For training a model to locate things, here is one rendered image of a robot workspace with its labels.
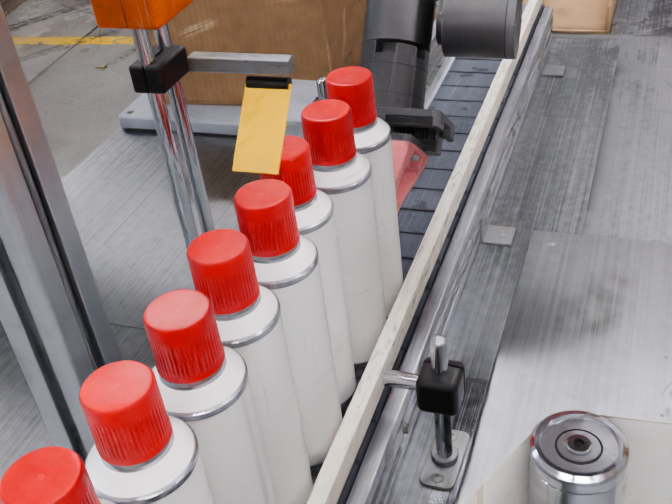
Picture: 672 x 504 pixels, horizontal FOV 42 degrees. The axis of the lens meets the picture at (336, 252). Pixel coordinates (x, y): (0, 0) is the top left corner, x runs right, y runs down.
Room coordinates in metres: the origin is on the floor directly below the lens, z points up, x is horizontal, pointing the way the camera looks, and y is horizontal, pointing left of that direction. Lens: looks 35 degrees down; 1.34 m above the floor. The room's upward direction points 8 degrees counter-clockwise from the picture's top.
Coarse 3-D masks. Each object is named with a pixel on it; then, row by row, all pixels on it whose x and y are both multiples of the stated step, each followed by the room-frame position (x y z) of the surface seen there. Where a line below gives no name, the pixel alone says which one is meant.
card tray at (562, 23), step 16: (528, 0) 1.32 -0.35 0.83; (544, 0) 1.31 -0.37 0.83; (560, 0) 1.30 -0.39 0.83; (576, 0) 1.29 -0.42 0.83; (592, 0) 1.28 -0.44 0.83; (608, 0) 1.27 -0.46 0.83; (560, 16) 1.24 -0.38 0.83; (576, 16) 1.23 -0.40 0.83; (592, 16) 1.22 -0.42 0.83; (608, 16) 1.16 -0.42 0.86; (560, 32) 1.18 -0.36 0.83; (576, 32) 1.18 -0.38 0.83; (592, 32) 1.17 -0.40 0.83; (608, 32) 1.16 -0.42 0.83
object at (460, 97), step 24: (456, 72) 0.99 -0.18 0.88; (480, 72) 0.98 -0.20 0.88; (456, 96) 0.93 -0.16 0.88; (480, 96) 0.92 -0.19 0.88; (504, 96) 0.91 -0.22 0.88; (456, 120) 0.87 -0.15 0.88; (456, 144) 0.81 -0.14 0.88; (432, 168) 0.77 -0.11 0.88; (432, 192) 0.73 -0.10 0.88; (408, 216) 0.69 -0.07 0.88; (432, 216) 0.68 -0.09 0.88; (456, 216) 0.68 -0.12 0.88; (408, 240) 0.65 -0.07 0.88; (408, 264) 0.61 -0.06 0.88; (408, 336) 0.52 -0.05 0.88; (360, 456) 0.41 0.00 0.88
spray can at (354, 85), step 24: (336, 72) 0.57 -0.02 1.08; (360, 72) 0.57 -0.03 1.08; (336, 96) 0.55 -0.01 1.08; (360, 96) 0.55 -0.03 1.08; (360, 120) 0.55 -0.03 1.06; (360, 144) 0.54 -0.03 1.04; (384, 144) 0.55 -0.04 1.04; (384, 168) 0.55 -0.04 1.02; (384, 192) 0.55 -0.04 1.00; (384, 216) 0.54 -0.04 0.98; (384, 240) 0.54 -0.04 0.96; (384, 264) 0.54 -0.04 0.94; (384, 288) 0.54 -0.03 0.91
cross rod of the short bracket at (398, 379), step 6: (384, 372) 0.45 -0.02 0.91; (390, 372) 0.45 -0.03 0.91; (396, 372) 0.45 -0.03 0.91; (402, 372) 0.45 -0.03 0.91; (408, 372) 0.45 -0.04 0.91; (384, 378) 0.45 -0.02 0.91; (390, 378) 0.45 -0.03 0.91; (396, 378) 0.44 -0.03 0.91; (402, 378) 0.44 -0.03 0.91; (408, 378) 0.44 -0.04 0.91; (414, 378) 0.44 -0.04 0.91; (384, 384) 0.45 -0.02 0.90; (390, 384) 0.44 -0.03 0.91; (396, 384) 0.44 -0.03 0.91; (402, 384) 0.44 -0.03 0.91; (408, 384) 0.44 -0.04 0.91; (414, 384) 0.44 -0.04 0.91; (414, 390) 0.44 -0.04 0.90
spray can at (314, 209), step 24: (288, 144) 0.48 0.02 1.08; (288, 168) 0.46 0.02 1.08; (312, 168) 0.47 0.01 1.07; (312, 192) 0.47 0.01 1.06; (312, 216) 0.46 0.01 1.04; (312, 240) 0.45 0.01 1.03; (336, 240) 0.47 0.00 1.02; (336, 264) 0.46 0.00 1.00; (336, 288) 0.46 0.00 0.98; (336, 312) 0.46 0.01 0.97; (336, 336) 0.45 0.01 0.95; (336, 360) 0.45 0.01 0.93
